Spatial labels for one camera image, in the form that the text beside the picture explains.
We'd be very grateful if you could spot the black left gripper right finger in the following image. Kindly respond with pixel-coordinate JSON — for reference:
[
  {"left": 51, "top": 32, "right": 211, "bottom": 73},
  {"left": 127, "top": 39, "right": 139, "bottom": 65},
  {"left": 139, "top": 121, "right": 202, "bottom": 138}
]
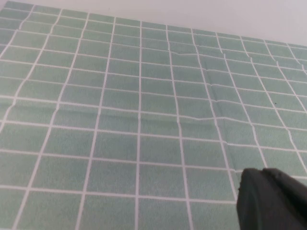
[{"left": 262, "top": 168, "right": 307, "bottom": 230}]

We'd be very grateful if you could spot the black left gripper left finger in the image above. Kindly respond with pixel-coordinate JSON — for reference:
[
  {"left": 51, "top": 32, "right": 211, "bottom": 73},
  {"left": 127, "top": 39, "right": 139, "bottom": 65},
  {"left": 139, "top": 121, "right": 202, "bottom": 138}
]
[{"left": 236, "top": 168, "right": 298, "bottom": 230}]

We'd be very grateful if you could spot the green white checked tablecloth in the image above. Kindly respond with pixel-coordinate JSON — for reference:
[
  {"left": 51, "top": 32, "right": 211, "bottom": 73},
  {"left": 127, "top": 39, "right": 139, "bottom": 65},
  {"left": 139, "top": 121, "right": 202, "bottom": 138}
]
[{"left": 0, "top": 0, "right": 307, "bottom": 230}]

